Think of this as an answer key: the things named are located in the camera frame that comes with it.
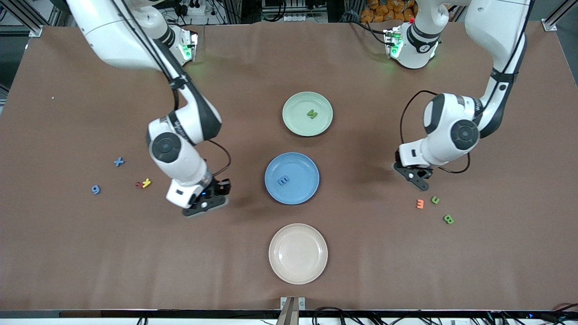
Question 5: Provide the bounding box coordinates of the black table edge rail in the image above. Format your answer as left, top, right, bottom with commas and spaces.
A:
0, 309, 578, 319

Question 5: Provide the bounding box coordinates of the blue plate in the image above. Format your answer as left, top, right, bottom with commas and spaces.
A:
265, 152, 320, 205

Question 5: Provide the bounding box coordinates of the brown table cover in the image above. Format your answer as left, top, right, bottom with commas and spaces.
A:
0, 20, 578, 312

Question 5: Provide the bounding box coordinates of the grey metal bracket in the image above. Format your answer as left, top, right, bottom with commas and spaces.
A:
276, 296, 307, 325

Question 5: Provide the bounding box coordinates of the long black left arm cable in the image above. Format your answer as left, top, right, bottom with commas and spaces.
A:
399, 90, 439, 152

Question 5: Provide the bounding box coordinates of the short black left arm cable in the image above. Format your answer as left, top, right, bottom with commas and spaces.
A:
435, 153, 471, 175

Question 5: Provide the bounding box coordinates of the light green plate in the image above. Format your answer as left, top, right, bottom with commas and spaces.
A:
282, 92, 334, 137

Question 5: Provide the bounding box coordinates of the aluminium frame profile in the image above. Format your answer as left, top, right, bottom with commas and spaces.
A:
0, 0, 44, 38
542, 0, 578, 32

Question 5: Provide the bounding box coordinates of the pale pink plate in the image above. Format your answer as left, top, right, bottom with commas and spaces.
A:
269, 223, 329, 285

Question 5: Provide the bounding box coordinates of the orange objects pile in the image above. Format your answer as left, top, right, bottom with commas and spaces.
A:
360, 0, 418, 24

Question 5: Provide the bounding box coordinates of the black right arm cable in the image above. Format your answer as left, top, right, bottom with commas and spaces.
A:
207, 140, 232, 177

